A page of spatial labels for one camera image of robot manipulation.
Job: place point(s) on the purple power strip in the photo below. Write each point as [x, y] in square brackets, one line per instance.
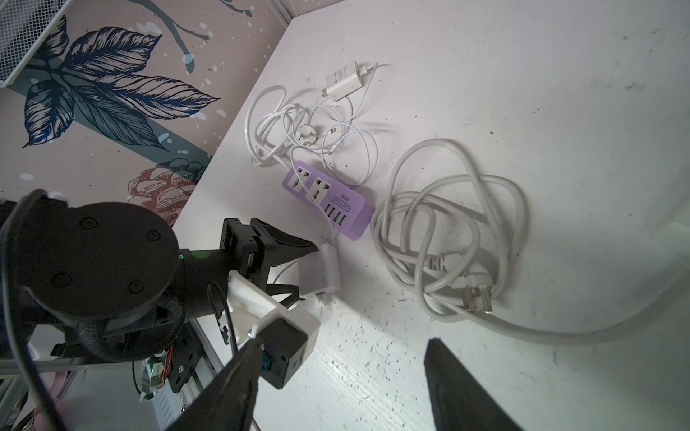
[348, 211]

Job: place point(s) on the white mesh wall shelf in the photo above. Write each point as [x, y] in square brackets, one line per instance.
[25, 24]

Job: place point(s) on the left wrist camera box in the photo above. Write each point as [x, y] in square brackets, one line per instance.
[287, 336]

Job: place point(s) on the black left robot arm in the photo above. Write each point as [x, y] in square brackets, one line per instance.
[112, 277]

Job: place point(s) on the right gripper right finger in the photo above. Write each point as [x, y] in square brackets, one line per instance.
[458, 401]

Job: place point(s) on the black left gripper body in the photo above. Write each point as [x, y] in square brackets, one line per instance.
[257, 247]

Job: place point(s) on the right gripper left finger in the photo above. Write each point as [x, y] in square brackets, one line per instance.
[229, 401]

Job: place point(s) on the white blue power strip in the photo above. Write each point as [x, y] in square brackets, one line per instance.
[454, 246]

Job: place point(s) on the white charger adapter with cable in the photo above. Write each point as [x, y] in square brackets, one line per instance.
[318, 273]

